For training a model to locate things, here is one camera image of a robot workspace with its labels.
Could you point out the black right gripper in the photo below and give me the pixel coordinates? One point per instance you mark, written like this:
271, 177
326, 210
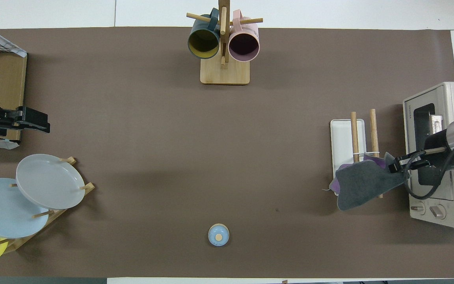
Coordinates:
414, 162

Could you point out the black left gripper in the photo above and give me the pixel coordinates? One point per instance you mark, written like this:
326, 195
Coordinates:
26, 118

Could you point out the purple and grey towel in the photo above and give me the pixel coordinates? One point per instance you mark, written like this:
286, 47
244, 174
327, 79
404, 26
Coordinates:
363, 185

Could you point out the white towel rack wooden bars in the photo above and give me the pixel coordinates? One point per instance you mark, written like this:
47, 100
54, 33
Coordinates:
343, 138

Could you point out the wooden plate rack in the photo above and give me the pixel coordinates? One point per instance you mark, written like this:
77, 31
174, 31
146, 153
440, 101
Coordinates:
90, 187

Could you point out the grey plate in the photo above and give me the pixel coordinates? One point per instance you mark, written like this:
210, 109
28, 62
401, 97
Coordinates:
49, 181

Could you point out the beige toaster oven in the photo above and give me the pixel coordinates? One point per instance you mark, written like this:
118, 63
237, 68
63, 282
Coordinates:
428, 94

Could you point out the light blue plate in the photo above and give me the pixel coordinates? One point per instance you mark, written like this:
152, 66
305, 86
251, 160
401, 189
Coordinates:
2, 213

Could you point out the brown table mat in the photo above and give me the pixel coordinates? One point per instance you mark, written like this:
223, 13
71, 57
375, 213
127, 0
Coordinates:
211, 157

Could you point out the dark green mug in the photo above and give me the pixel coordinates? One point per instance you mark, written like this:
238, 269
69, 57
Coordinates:
203, 43

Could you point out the wooden mug tree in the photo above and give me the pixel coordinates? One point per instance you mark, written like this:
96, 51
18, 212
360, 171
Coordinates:
225, 73

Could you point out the small blue lidded jar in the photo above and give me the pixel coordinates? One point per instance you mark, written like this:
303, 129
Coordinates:
213, 236

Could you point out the pink mug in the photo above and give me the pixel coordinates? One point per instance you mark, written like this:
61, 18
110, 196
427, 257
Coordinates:
244, 45

